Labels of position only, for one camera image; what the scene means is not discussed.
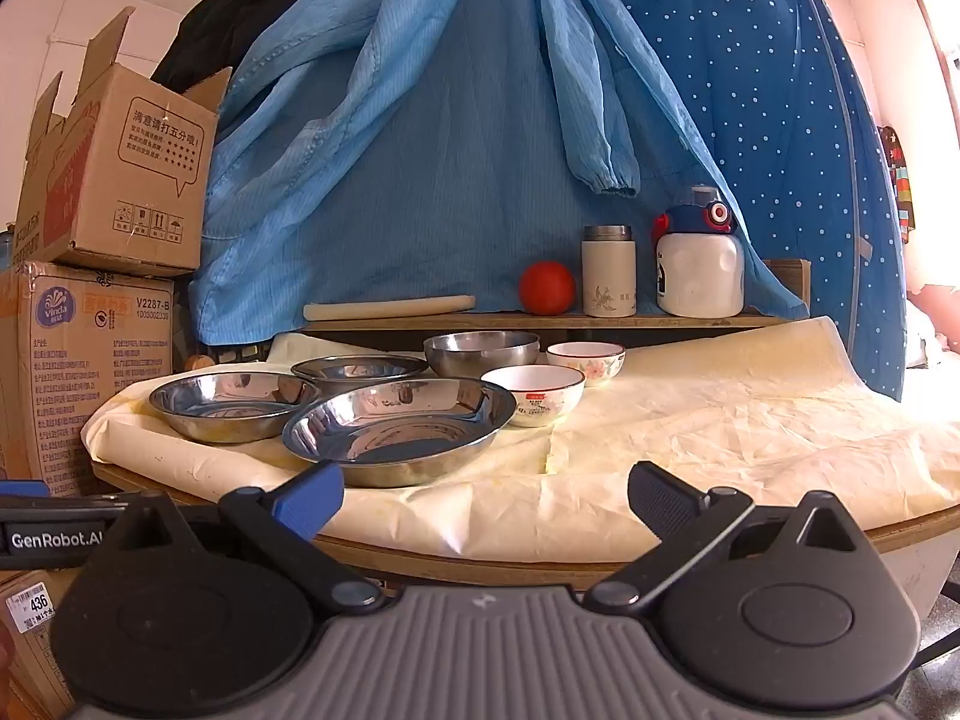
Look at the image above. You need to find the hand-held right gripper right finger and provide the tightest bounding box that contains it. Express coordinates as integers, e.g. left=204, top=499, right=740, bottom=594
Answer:
left=583, top=461, right=856, bottom=612

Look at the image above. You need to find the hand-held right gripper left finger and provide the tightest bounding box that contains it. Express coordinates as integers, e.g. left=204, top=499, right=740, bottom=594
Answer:
left=112, top=461, right=387, bottom=612

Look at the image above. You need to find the white ceramic bowl red rim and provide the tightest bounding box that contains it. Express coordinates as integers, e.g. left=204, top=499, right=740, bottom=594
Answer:
left=480, top=364, right=587, bottom=428
left=545, top=341, right=626, bottom=388

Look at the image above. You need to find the steel bowl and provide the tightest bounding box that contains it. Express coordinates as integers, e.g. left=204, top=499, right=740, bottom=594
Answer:
left=423, top=331, right=542, bottom=380

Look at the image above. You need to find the cream tablecloth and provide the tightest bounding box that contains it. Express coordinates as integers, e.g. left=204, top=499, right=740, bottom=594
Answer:
left=81, top=315, right=960, bottom=563

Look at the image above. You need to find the round steel plate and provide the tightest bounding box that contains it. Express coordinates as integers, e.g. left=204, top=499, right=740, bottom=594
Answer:
left=283, top=377, right=518, bottom=488
left=290, top=354, right=430, bottom=398
left=148, top=371, right=323, bottom=443

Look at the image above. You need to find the cardboard box white label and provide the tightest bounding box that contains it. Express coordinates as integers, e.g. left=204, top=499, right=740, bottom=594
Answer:
left=0, top=568, right=83, bottom=720

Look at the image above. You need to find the black plastic crate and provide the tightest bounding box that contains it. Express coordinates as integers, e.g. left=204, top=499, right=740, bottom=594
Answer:
left=214, top=341, right=275, bottom=370

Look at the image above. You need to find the round wooden table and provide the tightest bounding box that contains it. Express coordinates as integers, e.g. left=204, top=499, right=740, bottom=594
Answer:
left=90, top=461, right=960, bottom=616

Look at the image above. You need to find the cardboard box purple logo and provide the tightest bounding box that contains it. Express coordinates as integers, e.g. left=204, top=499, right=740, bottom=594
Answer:
left=0, top=261, right=181, bottom=496

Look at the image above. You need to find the wooden shelf board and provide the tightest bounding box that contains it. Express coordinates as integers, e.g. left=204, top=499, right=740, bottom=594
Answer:
left=300, top=259, right=812, bottom=331

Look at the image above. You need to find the white rolling pin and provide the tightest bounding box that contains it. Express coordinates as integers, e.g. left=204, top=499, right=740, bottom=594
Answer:
left=303, top=294, right=477, bottom=322

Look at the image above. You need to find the beige thermos cup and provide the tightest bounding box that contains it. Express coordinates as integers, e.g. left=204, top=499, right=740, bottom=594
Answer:
left=581, top=223, right=638, bottom=318

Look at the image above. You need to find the white water bottle blue lid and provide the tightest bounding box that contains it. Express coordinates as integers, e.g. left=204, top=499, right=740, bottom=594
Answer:
left=651, top=184, right=746, bottom=318

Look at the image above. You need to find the red tomato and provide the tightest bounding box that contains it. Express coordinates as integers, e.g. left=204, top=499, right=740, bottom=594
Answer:
left=520, top=261, right=577, bottom=316

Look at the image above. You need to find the light blue coat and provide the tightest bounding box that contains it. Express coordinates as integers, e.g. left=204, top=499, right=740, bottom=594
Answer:
left=187, top=0, right=811, bottom=346

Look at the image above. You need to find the open brown cardboard box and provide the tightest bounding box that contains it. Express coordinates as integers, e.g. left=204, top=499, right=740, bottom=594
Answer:
left=15, top=6, right=233, bottom=278

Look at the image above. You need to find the striped colourful cloth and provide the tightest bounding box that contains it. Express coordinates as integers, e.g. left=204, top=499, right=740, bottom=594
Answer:
left=877, top=124, right=917, bottom=245

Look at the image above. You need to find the blue dotted cloth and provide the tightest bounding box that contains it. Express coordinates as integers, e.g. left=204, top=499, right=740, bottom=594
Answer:
left=555, top=0, right=908, bottom=402

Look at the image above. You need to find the black garment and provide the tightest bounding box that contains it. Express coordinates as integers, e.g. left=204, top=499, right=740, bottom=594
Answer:
left=150, top=0, right=361, bottom=98

